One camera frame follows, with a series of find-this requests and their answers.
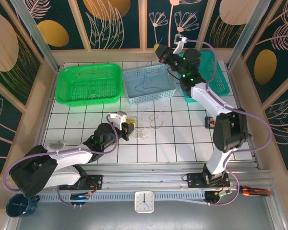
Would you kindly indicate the green plastic basket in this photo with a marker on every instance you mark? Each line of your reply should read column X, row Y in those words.
column 88, row 81

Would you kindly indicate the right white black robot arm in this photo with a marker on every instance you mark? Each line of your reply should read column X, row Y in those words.
column 206, row 98

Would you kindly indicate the white square clock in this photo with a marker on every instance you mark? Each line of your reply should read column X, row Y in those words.
column 144, row 201

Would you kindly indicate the light blue plastic basket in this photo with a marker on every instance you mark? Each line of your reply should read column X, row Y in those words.
column 158, row 81

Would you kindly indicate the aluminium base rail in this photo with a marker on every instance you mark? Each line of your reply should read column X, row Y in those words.
column 144, row 179

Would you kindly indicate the teal plastic basket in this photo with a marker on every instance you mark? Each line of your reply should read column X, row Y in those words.
column 220, row 79

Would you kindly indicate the orange black hand tool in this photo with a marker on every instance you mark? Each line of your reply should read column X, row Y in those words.
column 254, row 191

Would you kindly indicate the grey metal bracket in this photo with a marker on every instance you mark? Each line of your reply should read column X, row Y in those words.
column 57, row 145

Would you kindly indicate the dark blue mug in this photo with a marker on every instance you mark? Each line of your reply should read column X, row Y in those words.
column 16, row 207

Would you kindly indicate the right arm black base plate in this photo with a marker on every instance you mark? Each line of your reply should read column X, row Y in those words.
column 194, row 180

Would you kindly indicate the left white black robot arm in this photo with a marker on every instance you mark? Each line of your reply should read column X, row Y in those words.
column 69, row 155

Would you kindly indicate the black electronics board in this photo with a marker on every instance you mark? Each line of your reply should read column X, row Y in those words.
column 80, row 197
column 212, row 197

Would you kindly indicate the aluminium frame post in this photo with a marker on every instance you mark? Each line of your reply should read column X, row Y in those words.
column 36, row 33
column 247, row 31

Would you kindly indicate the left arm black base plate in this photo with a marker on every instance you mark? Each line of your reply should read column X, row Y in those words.
column 97, row 180

